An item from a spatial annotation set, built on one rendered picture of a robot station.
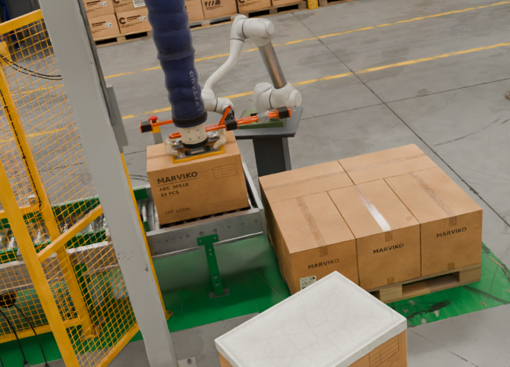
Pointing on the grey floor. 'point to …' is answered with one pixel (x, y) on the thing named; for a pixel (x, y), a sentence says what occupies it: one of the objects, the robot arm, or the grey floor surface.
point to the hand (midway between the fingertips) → (232, 123)
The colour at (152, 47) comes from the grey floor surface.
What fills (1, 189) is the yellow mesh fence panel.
